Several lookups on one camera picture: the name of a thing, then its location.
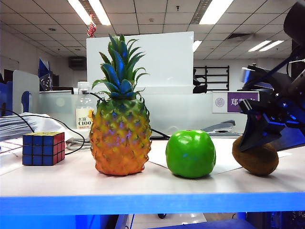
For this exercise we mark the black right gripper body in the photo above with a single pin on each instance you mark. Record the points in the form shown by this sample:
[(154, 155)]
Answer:
[(281, 107)]

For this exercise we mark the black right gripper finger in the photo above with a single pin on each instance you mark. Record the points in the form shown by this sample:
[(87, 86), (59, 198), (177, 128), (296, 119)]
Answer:
[(252, 130), (271, 128)]

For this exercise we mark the brown kiwi fruit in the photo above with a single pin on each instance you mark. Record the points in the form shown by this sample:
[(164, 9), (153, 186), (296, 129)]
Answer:
[(259, 162)]

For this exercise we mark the green apple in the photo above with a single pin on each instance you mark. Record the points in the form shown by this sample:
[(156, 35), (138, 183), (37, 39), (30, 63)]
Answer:
[(190, 155)]

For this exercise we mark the orange plastic pineapple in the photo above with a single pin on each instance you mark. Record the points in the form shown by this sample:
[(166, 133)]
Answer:
[(119, 143)]

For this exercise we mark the grey stapler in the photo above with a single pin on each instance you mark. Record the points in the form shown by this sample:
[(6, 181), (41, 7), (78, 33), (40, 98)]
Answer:
[(221, 125)]

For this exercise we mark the white paper sheet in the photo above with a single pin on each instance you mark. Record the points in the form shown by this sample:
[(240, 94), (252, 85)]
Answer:
[(226, 148)]

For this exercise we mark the purple and white name plate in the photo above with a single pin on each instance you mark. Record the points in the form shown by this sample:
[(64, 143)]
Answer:
[(221, 102)]

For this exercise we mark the black shelf rack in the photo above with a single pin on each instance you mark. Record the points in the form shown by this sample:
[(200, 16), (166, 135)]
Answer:
[(228, 78)]

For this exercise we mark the fluorescent ceiling light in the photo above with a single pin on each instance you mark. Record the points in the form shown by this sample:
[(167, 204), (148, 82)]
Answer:
[(215, 12), (81, 12), (259, 45), (197, 45)]

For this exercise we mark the black office chair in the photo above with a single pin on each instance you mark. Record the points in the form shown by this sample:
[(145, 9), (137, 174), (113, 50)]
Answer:
[(200, 89)]

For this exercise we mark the frosted glass desk partition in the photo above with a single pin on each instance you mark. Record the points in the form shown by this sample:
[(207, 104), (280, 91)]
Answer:
[(171, 109)]

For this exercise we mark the white AOC monitor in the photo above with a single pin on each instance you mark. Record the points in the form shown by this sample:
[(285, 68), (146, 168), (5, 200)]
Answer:
[(166, 62)]

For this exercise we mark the clear drink bottle orange label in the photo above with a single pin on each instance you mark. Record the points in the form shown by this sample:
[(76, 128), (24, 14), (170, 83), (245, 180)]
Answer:
[(83, 119)]

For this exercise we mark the red Chinese knot ornament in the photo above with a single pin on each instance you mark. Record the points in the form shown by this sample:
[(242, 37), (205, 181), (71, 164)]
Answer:
[(91, 29)]

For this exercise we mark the coloured Rubik's cube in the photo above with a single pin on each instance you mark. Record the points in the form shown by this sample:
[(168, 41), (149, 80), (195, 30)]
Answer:
[(43, 150)]

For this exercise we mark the frosted tall partition panel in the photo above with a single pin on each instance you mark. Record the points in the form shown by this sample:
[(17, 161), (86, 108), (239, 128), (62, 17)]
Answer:
[(26, 81)]

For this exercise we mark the stack of printed papers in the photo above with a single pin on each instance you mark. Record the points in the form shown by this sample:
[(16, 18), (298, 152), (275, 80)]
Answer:
[(12, 128)]

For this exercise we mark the blue file holder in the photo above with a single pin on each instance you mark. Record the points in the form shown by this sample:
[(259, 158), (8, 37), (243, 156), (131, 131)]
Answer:
[(7, 100)]

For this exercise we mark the black flat base plate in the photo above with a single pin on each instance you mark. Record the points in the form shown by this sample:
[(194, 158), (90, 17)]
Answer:
[(160, 137)]

